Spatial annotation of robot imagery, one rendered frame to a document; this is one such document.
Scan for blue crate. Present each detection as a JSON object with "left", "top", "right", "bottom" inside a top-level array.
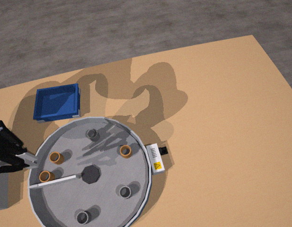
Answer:
[{"left": 34, "top": 83, "right": 81, "bottom": 123}]

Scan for bronze bushing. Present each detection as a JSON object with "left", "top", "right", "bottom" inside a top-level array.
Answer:
[
  {"left": 39, "top": 171, "right": 55, "bottom": 183},
  {"left": 49, "top": 152, "right": 64, "bottom": 165},
  {"left": 120, "top": 145, "right": 132, "bottom": 158}
]

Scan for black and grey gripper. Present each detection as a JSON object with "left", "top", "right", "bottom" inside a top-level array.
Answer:
[{"left": 0, "top": 120, "right": 38, "bottom": 173}]

